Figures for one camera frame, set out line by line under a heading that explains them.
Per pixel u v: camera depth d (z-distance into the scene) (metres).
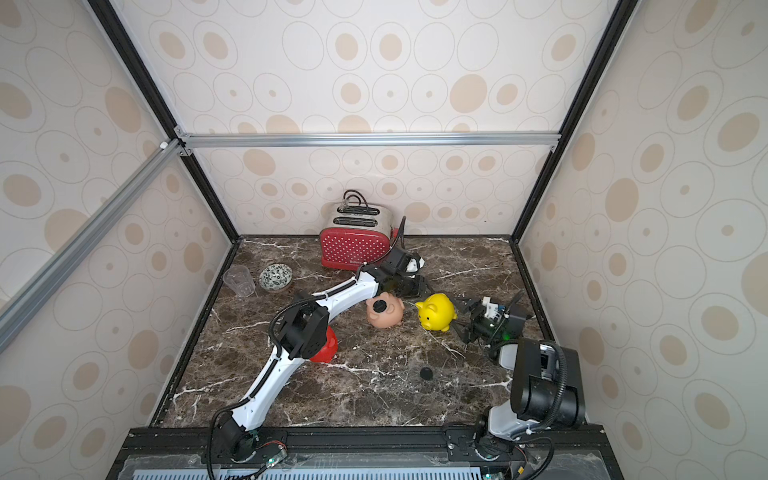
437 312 0.87
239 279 1.03
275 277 1.06
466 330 0.83
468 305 0.81
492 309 0.86
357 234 0.98
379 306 0.90
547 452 0.69
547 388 0.45
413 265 0.83
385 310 0.89
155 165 0.81
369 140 0.94
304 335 0.62
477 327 0.81
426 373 0.85
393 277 0.83
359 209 1.05
